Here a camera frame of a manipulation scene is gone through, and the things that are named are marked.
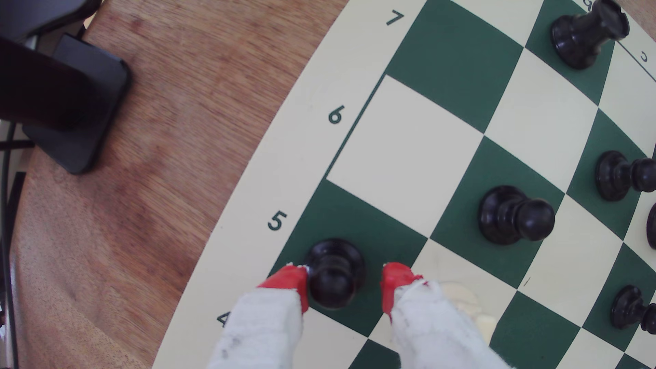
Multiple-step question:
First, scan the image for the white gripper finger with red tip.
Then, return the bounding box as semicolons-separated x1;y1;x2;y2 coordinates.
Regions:
206;263;311;369
380;261;516;369

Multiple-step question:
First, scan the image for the black chess pawn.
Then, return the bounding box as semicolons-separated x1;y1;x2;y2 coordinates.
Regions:
594;150;656;202
478;184;557;246
304;238;367;311
610;285;656;335

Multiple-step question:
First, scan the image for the green and cream chess mat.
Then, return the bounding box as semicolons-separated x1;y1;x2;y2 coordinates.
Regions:
151;0;656;369

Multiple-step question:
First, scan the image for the black chess rook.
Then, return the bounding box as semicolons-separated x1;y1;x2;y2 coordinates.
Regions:
551;0;630;71

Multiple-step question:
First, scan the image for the black flat stand base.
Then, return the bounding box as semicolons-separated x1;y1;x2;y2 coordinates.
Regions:
22;33;132;176

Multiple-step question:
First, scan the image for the thin black floor cable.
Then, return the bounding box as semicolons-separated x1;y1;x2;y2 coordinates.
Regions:
0;120;26;369

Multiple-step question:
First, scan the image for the dark stand post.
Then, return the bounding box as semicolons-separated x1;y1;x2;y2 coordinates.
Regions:
0;35;98;132

